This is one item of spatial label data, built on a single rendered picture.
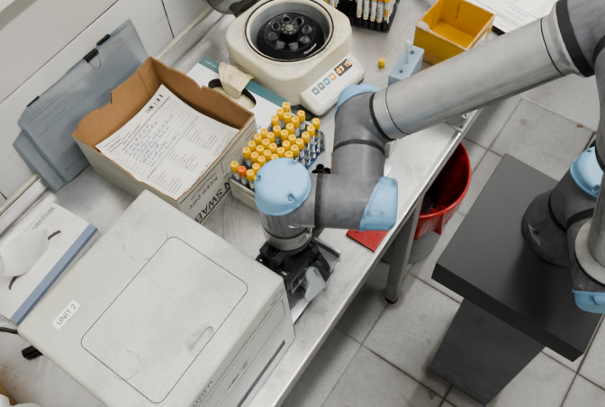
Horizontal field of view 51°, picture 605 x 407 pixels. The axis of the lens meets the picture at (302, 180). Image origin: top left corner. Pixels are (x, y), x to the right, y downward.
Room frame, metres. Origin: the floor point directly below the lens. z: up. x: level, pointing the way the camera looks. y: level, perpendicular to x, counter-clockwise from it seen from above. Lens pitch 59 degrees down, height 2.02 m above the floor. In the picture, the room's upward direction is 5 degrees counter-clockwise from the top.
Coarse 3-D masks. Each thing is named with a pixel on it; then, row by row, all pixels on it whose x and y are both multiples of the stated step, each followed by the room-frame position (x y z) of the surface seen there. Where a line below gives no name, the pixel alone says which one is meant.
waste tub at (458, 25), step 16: (448, 0) 1.09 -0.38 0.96; (464, 0) 1.06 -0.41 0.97; (432, 16) 1.06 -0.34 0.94; (448, 16) 1.08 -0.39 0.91; (464, 16) 1.06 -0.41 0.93; (480, 16) 1.03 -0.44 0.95; (416, 32) 1.00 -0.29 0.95; (432, 32) 0.97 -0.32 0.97; (448, 32) 1.05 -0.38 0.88; (464, 32) 1.05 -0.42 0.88; (480, 32) 0.96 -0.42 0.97; (432, 48) 0.97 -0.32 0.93; (448, 48) 0.94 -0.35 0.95; (464, 48) 0.92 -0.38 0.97; (432, 64) 0.96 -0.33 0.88
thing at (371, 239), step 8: (352, 232) 0.55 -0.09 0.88; (360, 232) 0.55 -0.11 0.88; (368, 232) 0.55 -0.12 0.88; (376, 232) 0.54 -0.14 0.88; (384, 232) 0.54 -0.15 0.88; (360, 240) 0.53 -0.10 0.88; (368, 240) 0.53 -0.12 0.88; (376, 240) 0.53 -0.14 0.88; (368, 248) 0.51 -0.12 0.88; (376, 248) 0.51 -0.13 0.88
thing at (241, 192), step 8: (304, 128) 0.77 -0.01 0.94; (296, 136) 0.75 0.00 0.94; (320, 136) 0.74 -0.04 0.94; (280, 144) 0.73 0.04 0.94; (312, 144) 0.73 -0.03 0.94; (320, 144) 0.74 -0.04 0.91; (304, 152) 0.71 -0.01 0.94; (312, 152) 0.73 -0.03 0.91; (320, 152) 0.74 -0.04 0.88; (304, 160) 0.71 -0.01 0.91; (312, 160) 0.72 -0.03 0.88; (248, 168) 0.68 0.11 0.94; (232, 176) 0.66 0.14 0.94; (232, 184) 0.65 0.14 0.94; (240, 184) 0.65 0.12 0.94; (248, 184) 0.64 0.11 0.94; (232, 192) 0.66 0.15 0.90; (240, 192) 0.64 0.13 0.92; (248, 192) 0.62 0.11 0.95; (240, 200) 0.65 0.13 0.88; (248, 200) 0.63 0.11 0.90; (256, 208) 0.62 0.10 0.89
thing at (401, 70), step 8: (416, 48) 0.93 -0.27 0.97; (400, 56) 0.91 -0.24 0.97; (416, 56) 0.91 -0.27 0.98; (400, 64) 0.89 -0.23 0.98; (408, 64) 0.89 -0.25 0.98; (416, 64) 0.89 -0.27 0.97; (392, 72) 0.87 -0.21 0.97; (400, 72) 0.87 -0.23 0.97; (408, 72) 0.87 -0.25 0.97; (416, 72) 0.90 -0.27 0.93; (392, 80) 0.86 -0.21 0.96; (400, 80) 0.85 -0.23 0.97
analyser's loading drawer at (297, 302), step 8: (312, 240) 0.52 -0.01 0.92; (320, 240) 0.51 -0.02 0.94; (320, 248) 0.50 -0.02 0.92; (328, 248) 0.50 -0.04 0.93; (328, 256) 0.49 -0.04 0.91; (336, 256) 0.48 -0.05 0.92; (296, 288) 0.42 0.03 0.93; (288, 296) 0.41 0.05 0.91; (296, 296) 0.41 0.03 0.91; (296, 304) 0.40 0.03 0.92; (304, 304) 0.39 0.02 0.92; (296, 312) 0.38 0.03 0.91
